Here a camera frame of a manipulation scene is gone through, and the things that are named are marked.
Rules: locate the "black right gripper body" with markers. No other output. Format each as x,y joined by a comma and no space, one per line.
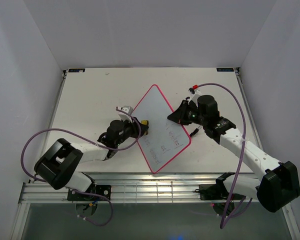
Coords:
193,116

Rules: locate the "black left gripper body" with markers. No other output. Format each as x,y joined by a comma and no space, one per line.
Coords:
130,130

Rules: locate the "pink framed whiteboard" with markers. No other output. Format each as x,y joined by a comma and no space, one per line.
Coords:
165,139

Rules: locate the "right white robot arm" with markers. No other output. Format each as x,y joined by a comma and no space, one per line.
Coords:
276,183

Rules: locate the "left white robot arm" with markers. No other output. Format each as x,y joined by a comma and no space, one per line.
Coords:
58,165

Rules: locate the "right blue table label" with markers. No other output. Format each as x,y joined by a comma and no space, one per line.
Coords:
224,69

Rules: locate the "blue table label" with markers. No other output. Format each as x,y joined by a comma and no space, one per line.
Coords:
224,69
76,70

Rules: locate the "left blue table label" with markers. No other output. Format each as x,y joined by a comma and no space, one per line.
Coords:
76,70

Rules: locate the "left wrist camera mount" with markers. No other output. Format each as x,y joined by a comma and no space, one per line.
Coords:
125,113

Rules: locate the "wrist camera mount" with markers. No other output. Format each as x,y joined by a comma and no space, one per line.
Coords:
125,113
194,94

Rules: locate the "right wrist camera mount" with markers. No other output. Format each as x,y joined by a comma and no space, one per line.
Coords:
194,94

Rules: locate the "aluminium table edge rail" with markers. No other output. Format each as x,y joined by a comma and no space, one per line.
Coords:
129,188

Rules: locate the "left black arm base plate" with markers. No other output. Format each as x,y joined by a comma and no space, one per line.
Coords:
93,194

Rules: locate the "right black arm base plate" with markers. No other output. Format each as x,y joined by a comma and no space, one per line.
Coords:
211,192

